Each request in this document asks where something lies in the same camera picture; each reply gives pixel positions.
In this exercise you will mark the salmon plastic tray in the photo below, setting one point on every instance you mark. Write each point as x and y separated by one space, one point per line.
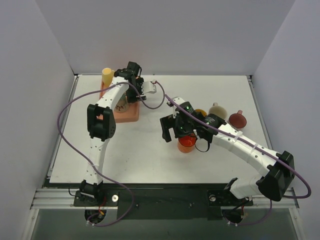
130 112

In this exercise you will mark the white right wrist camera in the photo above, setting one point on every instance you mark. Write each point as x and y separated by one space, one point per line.
175 103

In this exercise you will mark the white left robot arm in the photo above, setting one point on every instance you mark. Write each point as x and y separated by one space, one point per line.
101 123

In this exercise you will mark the yellow cylinder cup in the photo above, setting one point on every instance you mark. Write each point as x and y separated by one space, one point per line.
107 75

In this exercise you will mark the cream seahorse mug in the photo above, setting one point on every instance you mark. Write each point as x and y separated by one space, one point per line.
217 112

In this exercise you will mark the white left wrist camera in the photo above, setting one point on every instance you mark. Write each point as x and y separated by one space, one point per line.
148 87

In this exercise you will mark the orange black-handled mug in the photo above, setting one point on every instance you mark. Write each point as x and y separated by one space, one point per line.
187 143

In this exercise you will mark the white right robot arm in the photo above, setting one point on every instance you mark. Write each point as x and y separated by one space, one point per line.
274 169

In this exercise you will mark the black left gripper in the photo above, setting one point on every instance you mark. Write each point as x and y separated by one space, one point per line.
136 94

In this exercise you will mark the pink ghost pumpkin mug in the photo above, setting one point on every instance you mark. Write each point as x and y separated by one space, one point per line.
237 120

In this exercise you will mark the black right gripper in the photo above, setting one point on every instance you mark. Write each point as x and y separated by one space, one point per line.
171 125

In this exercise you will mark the cream coral-pattern mug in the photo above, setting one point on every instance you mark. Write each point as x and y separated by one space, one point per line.
122 105

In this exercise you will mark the aluminium front rail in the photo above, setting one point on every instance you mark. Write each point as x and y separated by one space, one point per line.
55 198

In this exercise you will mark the blue mug orange interior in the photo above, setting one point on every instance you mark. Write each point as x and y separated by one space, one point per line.
201 112

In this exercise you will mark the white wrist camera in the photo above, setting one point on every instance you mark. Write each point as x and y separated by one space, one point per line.
175 103
148 87

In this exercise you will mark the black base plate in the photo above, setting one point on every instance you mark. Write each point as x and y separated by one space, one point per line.
163 201

